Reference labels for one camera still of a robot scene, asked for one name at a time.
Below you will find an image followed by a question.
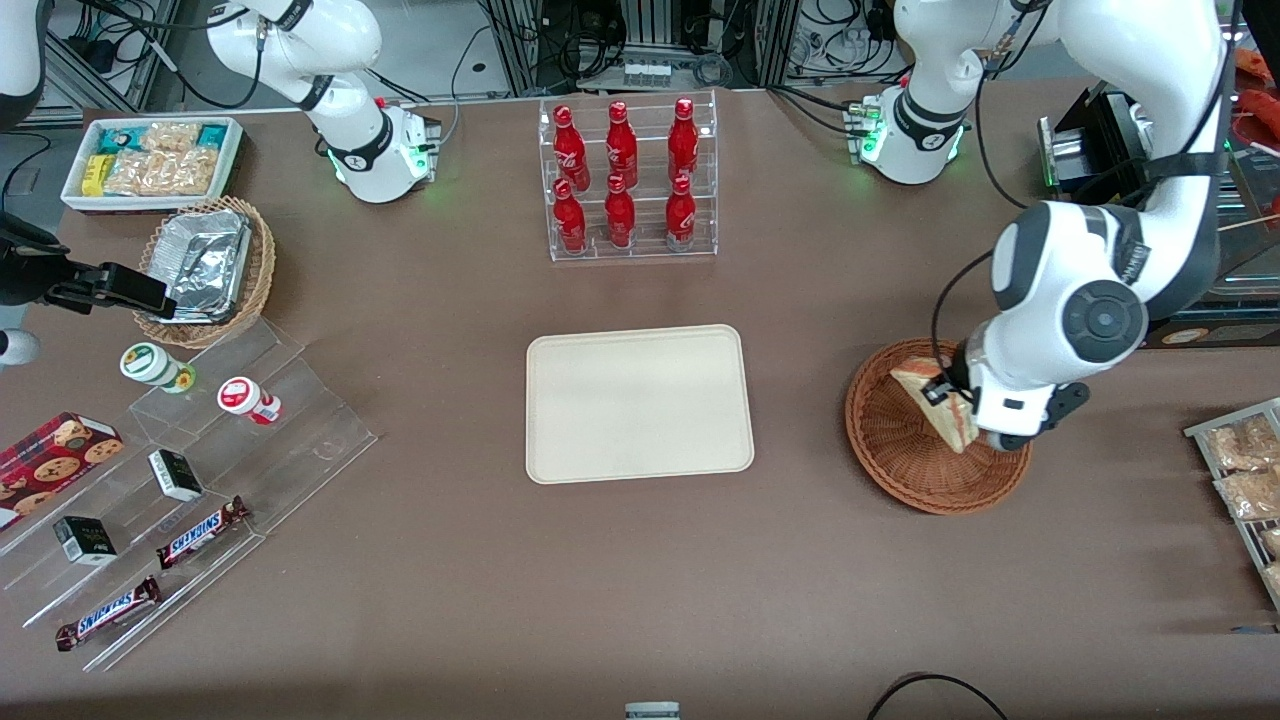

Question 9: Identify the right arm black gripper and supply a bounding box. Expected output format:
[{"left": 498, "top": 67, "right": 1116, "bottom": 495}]
[{"left": 0, "top": 215, "right": 178, "bottom": 320}]

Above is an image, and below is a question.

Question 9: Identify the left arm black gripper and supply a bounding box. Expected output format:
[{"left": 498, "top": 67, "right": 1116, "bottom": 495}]
[{"left": 924, "top": 344, "right": 981, "bottom": 407}]

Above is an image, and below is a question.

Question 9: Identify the triangular sandwich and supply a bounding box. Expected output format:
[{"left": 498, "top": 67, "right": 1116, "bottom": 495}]
[{"left": 890, "top": 365, "right": 983, "bottom": 455}]

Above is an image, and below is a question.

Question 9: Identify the brown wicker basket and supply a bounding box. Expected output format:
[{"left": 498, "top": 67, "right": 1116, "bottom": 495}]
[{"left": 845, "top": 338, "right": 1034, "bottom": 516}]

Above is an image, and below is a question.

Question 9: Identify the light wicker basket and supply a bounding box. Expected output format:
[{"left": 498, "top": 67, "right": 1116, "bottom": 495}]
[{"left": 133, "top": 195, "right": 277, "bottom": 349}]

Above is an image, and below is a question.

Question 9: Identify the beige plastic tray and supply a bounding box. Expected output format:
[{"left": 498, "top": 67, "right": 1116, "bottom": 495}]
[{"left": 525, "top": 323, "right": 756, "bottom": 486}]

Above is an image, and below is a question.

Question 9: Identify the green lid yogurt cup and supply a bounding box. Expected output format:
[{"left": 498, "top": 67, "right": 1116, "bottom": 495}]
[{"left": 120, "top": 342, "right": 197, "bottom": 395}]

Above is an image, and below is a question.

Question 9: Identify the aluminium foil container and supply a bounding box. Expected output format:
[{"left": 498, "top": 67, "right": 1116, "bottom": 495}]
[{"left": 147, "top": 208, "right": 253, "bottom": 325}]

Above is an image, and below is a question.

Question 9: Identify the large clear cracker bag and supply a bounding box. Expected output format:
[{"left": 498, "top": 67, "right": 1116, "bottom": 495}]
[{"left": 104, "top": 148, "right": 220, "bottom": 197}]

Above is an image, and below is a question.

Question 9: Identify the small clear cracker bag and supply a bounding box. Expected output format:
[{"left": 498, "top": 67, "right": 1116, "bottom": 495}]
[{"left": 139, "top": 121, "right": 202, "bottom": 154}]

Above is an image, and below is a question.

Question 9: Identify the red chocolate chip cookie box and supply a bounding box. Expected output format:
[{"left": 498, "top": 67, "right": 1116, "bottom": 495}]
[{"left": 0, "top": 412, "right": 125, "bottom": 532}]

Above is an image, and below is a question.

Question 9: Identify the red lid yogurt cup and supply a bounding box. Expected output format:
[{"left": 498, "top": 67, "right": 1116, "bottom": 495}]
[{"left": 217, "top": 376, "right": 283, "bottom": 427}]

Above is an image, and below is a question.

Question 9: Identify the white plastic bin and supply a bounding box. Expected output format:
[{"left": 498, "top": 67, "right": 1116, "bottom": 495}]
[{"left": 60, "top": 116, "right": 245, "bottom": 215}]

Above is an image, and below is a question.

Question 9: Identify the small black box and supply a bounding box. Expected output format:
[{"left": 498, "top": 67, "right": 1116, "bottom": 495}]
[
  {"left": 52, "top": 516, "right": 119, "bottom": 567},
  {"left": 148, "top": 449, "right": 205, "bottom": 503}
]

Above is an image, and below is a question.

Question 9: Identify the clear acrylic stepped display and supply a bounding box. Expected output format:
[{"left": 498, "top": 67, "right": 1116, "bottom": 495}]
[{"left": 0, "top": 318, "right": 379, "bottom": 673}]

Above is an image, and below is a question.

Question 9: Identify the small grey device box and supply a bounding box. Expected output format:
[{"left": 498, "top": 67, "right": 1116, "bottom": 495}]
[{"left": 1038, "top": 117, "right": 1093, "bottom": 193}]

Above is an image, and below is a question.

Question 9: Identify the snickers chocolate bar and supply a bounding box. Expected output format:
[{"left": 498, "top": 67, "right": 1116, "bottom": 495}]
[
  {"left": 156, "top": 496, "right": 251, "bottom": 571},
  {"left": 55, "top": 576, "right": 163, "bottom": 653}
]

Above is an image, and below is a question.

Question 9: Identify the black hot food display appliance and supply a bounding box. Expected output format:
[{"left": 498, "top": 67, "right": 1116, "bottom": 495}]
[{"left": 1040, "top": 15, "right": 1280, "bottom": 351}]

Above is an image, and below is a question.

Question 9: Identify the red cola bottle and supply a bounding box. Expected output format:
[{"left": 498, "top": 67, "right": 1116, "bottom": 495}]
[
  {"left": 604, "top": 174, "right": 637, "bottom": 249},
  {"left": 668, "top": 97, "right": 700, "bottom": 185},
  {"left": 553, "top": 179, "right": 589, "bottom": 254},
  {"left": 553, "top": 104, "right": 591, "bottom": 193},
  {"left": 605, "top": 101, "right": 639, "bottom": 189},
  {"left": 665, "top": 176, "right": 697, "bottom": 251}
]

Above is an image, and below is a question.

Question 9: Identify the clear acrylic bottle rack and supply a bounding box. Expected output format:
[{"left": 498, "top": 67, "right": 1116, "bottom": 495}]
[{"left": 538, "top": 88, "right": 719, "bottom": 263}]

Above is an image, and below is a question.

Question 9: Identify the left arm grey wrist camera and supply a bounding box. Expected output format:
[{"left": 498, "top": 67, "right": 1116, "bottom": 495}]
[{"left": 985, "top": 383, "right": 1092, "bottom": 453}]

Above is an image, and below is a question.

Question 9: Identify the metal wire tray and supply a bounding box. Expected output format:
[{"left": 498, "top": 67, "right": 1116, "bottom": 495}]
[{"left": 1184, "top": 398, "right": 1280, "bottom": 611}]

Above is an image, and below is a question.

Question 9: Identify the black cable loop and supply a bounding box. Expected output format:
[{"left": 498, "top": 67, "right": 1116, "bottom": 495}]
[{"left": 865, "top": 672, "right": 1009, "bottom": 720}]

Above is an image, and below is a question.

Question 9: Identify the aluminium frame rack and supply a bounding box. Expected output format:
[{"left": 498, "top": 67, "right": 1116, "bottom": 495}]
[{"left": 482, "top": 0, "right": 803, "bottom": 97}]

